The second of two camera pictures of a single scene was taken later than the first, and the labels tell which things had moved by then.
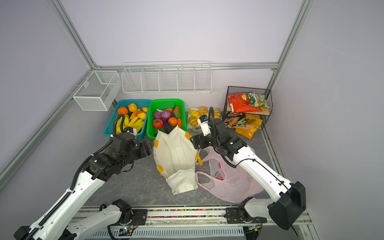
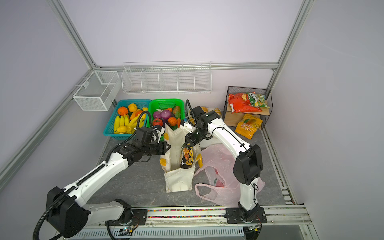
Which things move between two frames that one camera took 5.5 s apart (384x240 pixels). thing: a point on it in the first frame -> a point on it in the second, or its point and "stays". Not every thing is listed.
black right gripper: [201, 137] -> [192, 140]
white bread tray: [193, 127] stays
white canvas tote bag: [175, 157] stays
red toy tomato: [158, 123] stays
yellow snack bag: [252, 123] stays
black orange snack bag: [232, 120] -> [187, 157]
